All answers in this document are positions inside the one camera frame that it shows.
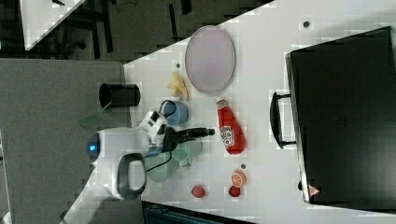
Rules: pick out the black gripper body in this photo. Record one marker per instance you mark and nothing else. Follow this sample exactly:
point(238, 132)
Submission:
point(172, 138)

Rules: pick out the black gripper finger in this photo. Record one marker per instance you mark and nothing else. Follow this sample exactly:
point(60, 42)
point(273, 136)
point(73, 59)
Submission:
point(200, 132)

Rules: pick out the red ketchup bottle toy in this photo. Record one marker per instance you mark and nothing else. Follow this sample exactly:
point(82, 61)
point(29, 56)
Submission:
point(230, 131)

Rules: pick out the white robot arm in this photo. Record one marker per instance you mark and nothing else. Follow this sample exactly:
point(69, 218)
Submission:
point(118, 168)

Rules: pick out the green cup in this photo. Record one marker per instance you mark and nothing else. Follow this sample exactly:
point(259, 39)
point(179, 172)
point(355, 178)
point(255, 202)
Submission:
point(186, 152)

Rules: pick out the blue cup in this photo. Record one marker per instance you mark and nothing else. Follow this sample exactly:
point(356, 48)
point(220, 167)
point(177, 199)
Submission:
point(176, 112)

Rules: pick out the yellow peeled banana toy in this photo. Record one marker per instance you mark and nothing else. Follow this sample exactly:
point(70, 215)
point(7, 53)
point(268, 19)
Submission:
point(178, 86)

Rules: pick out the red round fruit toy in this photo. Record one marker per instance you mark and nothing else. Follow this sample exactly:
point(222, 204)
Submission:
point(198, 192)

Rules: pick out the orange slice toy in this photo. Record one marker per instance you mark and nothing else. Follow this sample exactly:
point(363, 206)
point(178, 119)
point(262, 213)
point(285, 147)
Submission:
point(238, 178)

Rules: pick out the black cylindrical holder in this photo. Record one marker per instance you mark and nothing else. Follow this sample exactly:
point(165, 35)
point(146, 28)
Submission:
point(119, 95)

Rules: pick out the red strawberry toy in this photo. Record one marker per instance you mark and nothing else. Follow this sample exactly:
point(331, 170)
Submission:
point(234, 191)

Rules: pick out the lilac round plate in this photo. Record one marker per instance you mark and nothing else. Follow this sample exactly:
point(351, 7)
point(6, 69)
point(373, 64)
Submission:
point(210, 60)

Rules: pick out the green slotted spatula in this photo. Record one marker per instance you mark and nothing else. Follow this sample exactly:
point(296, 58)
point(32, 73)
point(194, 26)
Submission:
point(93, 118)

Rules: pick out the black toaster oven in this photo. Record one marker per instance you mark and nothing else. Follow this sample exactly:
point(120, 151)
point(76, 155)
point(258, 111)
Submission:
point(342, 96)

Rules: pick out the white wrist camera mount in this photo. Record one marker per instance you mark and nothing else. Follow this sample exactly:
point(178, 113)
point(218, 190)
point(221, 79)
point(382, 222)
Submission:
point(154, 125)

